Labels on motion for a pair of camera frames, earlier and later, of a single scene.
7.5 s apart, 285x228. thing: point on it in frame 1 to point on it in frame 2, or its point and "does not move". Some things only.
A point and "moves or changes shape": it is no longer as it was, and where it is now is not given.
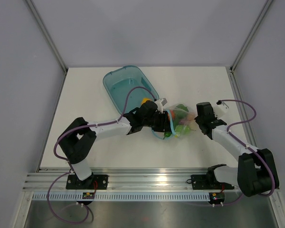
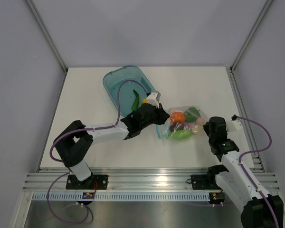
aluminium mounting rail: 123,179 does not move
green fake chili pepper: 167,134 to 136,103
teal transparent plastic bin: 118,82 does not move
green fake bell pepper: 181,110 to 192,114
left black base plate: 73,182 does not move
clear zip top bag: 181,118 moves or changes shape
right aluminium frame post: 267,6 does not move
